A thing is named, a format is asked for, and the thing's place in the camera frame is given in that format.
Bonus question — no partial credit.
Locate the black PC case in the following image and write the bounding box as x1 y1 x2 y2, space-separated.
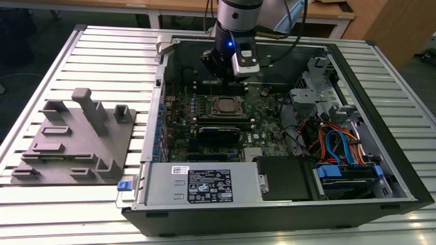
114 24 434 238

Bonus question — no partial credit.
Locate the wooden cabinet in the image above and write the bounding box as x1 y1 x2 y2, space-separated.
345 0 436 72

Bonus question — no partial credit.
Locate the red wire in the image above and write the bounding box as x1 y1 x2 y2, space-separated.
294 118 327 157

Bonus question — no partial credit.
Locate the orange wire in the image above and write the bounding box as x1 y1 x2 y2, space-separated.
334 126 369 166

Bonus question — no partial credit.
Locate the blue wire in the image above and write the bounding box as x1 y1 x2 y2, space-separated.
323 129 358 168

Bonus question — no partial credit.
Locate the black wire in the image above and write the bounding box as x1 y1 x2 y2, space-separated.
277 98 309 157

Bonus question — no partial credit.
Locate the black graphics card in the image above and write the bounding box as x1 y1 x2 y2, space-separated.
195 126 242 148

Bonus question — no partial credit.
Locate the metal disk bay cage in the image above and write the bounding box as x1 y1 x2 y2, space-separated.
287 56 362 125

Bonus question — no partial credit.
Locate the hard disk in blue carrier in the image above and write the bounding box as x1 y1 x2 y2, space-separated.
313 163 385 201

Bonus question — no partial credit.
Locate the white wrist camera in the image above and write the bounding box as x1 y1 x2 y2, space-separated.
230 42 261 78

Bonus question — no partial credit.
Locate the silver CPU chip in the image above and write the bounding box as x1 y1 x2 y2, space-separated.
217 98 239 112

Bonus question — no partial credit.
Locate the green RAM stick white label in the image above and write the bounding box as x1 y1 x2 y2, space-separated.
194 80 247 89

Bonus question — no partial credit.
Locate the green motherboard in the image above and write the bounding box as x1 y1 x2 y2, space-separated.
162 83 297 164

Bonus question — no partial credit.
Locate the silver chipset heatsink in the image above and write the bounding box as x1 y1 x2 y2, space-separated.
242 147 265 158

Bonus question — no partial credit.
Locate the pale blue teach pendant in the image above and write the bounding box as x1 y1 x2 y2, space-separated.
273 0 305 33

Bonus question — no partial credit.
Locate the silver power supply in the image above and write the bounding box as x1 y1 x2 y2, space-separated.
134 162 270 205

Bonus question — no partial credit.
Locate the CPU socket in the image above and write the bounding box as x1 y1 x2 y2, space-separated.
209 95 246 118

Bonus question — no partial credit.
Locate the black plastic shroud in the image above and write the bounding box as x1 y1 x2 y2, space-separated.
253 155 321 202

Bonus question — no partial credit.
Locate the grey parts rack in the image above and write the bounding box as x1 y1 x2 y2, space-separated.
9 87 137 185

